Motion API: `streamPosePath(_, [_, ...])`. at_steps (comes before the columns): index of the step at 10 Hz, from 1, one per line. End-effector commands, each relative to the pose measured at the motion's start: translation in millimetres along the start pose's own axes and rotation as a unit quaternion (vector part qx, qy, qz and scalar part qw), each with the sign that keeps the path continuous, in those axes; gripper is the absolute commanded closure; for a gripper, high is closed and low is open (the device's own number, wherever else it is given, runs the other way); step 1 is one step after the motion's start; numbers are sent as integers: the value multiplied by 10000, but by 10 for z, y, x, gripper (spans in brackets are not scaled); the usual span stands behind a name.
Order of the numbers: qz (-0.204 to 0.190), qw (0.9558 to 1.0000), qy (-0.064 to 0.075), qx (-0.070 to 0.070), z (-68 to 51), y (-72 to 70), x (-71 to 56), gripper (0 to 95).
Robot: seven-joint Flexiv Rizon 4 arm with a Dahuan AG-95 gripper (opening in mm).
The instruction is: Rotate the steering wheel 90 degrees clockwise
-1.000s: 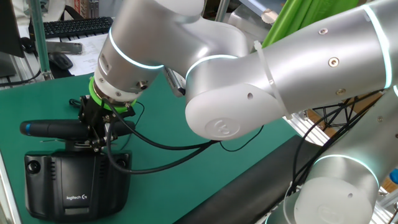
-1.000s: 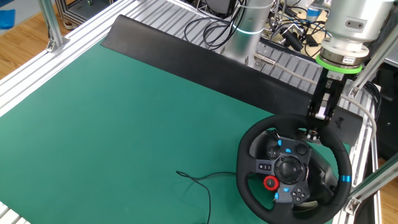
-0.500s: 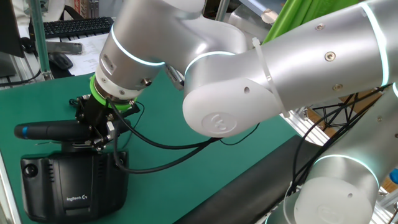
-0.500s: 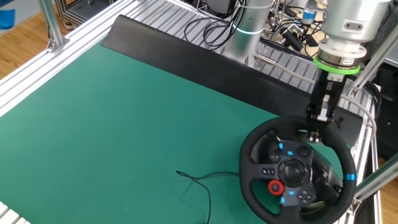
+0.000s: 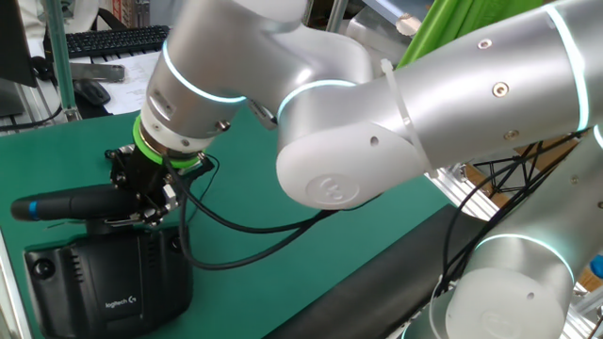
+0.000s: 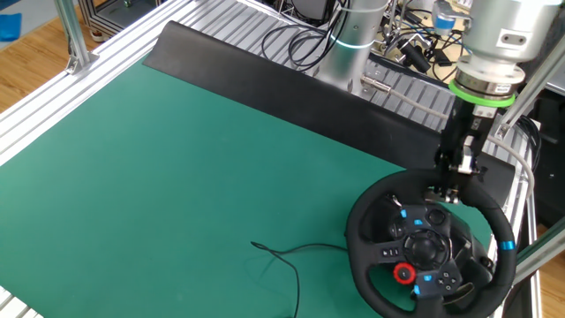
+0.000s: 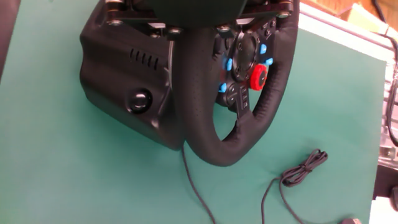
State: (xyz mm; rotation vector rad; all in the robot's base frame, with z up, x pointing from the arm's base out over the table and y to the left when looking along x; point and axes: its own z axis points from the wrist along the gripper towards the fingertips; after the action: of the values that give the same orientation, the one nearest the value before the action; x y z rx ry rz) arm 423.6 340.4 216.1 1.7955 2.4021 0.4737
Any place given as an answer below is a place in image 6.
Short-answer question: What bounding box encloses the aluminium frame post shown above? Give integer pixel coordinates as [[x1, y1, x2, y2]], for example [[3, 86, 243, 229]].
[[514, 220, 565, 284], [55, 0, 101, 75], [493, 34, 565, 139]]

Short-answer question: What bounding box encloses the black Logitech wheel base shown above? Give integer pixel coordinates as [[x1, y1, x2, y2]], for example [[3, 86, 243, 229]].
[[449, 229, 498, 306]]

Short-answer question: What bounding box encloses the black USB cable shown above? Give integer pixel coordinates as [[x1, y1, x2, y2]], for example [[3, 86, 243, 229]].
[[250, 240, 350, 318]]

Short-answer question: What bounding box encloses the green wrist adapter ring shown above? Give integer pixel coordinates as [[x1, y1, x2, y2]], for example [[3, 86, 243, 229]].
[[448, 79, 516, 109]]

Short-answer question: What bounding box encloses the black leather steering wheel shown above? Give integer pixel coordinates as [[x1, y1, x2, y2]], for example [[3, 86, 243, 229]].
[[345, 170, 517, 318]]

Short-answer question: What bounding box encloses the blue white cylinder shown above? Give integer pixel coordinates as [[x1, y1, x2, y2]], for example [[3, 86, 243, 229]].
[[431, 0, 460, 36]]

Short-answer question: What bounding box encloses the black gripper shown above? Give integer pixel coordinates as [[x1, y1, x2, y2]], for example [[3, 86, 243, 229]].
[[424, 96, 502, 205]]

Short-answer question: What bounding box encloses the black profile frame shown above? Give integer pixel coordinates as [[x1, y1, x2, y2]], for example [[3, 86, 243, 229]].
[[77, 0, 171, 39]]

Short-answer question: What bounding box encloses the black cylindrical device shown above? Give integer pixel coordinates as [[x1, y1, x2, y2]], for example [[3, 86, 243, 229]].
[[399, 42, 432, 74]]

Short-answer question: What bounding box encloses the green table mat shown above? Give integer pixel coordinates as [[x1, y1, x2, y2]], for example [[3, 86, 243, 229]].
[[0, 57, 493, 318]]

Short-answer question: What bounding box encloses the black rubber mat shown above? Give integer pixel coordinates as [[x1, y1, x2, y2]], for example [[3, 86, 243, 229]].
[[141, 19, 517, 208]]

